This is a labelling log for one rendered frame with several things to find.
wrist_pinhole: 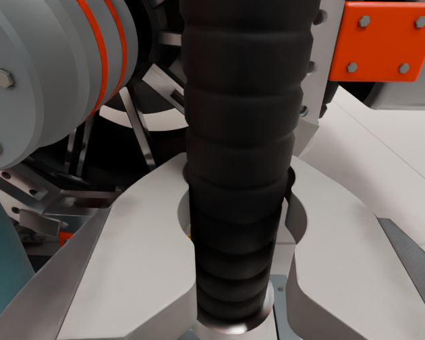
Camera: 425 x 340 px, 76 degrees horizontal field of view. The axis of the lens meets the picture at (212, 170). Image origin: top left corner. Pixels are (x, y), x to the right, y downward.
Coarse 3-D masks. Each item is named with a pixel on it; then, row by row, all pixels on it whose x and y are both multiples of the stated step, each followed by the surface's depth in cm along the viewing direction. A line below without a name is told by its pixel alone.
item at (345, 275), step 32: (288, 192) 11; (320, 192) 9; (288, 224) 10; (320, 224) 8; (352, 224) 8; (320, 256) 7; (352, 256) 7; (384, 256) 7; (288, 288) 7; (320, 288) 6; (352, 288) 6; (384, 288) 6; (288, 320) 7; (320, 320) 6; (352, 320) 5; (384, 320) 5; (416, 320) 5
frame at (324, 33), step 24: (336, 0) 24; (312, 24) 25; (336, 24) 25; (312, 48) 26; (312, 72) 28; (312, 96) 29; (312, 120) 30; (24, 168) 42; (0, 192) 38; (24, 192) 40; (48, 192) 42; (72, 192) 44; (96, 192) 44; (120, 192) 44; (24, 216) 39; (48, 216) 40; (72, 216) 39
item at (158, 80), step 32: (128, 0) 37; (160, 0) 34; (160, 32) 36; (160, 64) 38; (128, 96) 40; (96, 128) 60; (128, 128) 65; (32, 160) 45; (64, 160) 48; (96, 160) 52; (128, 160) 54; (160, 160) 53
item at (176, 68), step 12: (168, 12) 43; (168, 24) 42; (180, 24) 46; (168, 48) 47; (180, 48) 48; (168, 60) 49; (180, 60) 49; (180, 72) 50; (144, 84) 51; (144, 96) 52; (156, 96) 52; (180, 96) 52; (120, 108) 54; (144, 108) 54; (156, 108) 54; (168, 108) 53
